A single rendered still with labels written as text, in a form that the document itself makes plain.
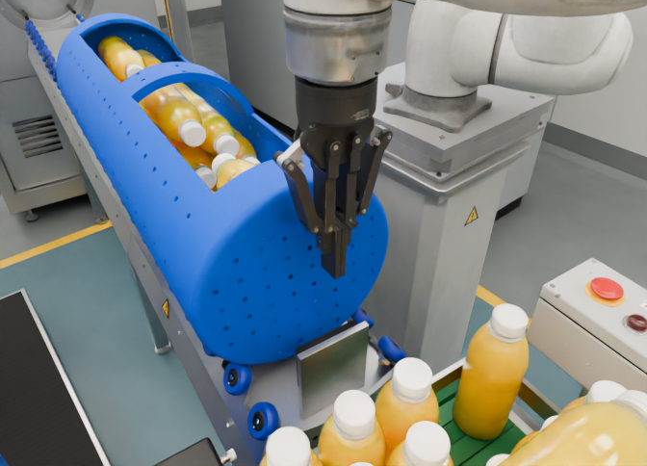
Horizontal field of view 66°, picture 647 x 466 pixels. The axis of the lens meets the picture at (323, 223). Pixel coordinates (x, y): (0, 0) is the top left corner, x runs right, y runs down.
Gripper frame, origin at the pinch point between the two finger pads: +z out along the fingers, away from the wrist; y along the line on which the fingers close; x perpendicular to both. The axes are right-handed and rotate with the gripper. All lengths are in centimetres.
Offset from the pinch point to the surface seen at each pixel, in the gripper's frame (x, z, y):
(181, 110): 41.7, -1.9, -2.7
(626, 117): 93, 84, 262
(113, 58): 77, -1, -5
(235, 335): 4.0, 11.6, -11.6
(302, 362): -3.7, 11.9, -6.6
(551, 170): 109, 117, 230
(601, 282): -17.4, 5.3, 27.0
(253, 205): 4.6, -5.8, -7.3
